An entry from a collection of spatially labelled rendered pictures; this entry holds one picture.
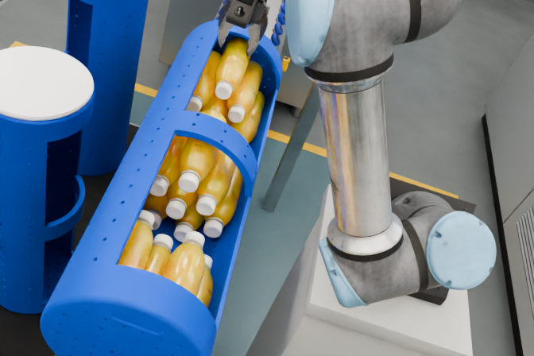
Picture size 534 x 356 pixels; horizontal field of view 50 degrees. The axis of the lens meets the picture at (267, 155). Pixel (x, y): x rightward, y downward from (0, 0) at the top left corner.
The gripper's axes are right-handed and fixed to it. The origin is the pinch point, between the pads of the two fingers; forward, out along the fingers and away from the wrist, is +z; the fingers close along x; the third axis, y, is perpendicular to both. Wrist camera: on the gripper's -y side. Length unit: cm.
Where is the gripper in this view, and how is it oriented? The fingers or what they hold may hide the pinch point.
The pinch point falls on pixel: (234, 48)
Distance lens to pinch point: 132.3
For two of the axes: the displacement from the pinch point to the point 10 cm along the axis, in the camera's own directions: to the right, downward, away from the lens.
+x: -9.5, -3.1, -0.7
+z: -2.7, 6.8, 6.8
